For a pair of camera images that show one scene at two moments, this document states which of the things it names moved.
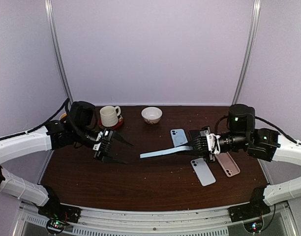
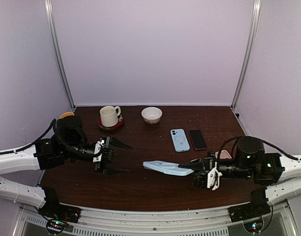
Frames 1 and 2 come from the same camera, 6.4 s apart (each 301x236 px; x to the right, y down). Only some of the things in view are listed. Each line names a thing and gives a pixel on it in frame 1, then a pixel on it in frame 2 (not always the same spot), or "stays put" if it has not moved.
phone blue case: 169,151 -> 168,167
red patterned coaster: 119,123 stays put
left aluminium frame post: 48,9 stays put
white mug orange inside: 63,115 stays put
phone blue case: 179,137 stays put
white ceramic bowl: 151,115 stays put
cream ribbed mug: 109,116 stays put
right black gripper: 202,140 -> 207,163
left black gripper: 105,145 -> 107,171
